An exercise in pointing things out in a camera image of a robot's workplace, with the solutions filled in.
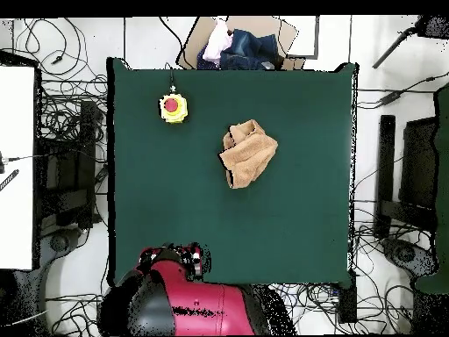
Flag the pale pink garment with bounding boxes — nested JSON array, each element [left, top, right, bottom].
[[202, 17, 235, 67]]

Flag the black emergency stop cable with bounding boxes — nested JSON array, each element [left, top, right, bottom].
[[164, 61, 176, 94]]

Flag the dark green tablecloth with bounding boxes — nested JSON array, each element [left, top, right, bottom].
[[106, 57, 360, 289]]

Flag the tangled black cables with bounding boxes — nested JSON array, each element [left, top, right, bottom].
[[45, 290, 106, 336], [273, 210, 422, 335], [13, 17, 109, 145]]

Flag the black power strip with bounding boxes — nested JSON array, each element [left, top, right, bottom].
[[337, 273, 358, 324]]

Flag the white desk top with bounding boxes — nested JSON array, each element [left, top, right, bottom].
[[0, 64, 36, 271]]

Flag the black tripod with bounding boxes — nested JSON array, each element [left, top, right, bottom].
[[372, 14, 449, 69]]

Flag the tan terry towel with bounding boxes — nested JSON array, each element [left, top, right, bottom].
[[217, 118, 279, 190]]

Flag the blue denim jeans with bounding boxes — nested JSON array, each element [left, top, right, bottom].
[[196, 28, 285, 71]]

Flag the brown cardboard box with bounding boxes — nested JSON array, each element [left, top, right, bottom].
[[175, 15, 306, 71]]

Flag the green fabric sheet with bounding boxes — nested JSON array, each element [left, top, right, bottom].
[[413, 82, 449, 295]]

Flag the yellow emergency stop button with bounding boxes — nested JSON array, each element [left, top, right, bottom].
[[159, 92, 189, 125]]

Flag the black metal stand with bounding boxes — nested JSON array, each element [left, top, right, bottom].
[[373, 114, 439, 240], [36, 99, 106, 229]]

